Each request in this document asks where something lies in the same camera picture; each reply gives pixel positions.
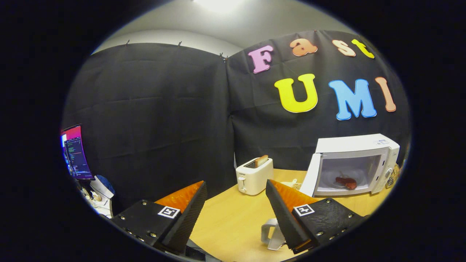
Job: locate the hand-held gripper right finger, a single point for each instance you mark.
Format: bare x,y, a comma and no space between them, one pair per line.
285,222

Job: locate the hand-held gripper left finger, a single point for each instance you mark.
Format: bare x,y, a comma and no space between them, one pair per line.
189,218

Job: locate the brown grilled meat piece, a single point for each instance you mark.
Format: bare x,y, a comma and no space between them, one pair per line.
346,181

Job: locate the white toaster oven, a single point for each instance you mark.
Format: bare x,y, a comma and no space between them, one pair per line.
349,145

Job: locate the white bread toaster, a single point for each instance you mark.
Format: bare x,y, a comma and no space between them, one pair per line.
255,178

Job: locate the toasted bread slice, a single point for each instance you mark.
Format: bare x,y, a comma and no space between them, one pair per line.
261,161

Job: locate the white and blue object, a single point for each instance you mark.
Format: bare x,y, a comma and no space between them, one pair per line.
103,189

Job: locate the computer monitor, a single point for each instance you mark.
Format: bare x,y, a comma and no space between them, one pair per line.
76,156

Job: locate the large ceiling light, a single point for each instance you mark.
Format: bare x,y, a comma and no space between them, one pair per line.
218,4

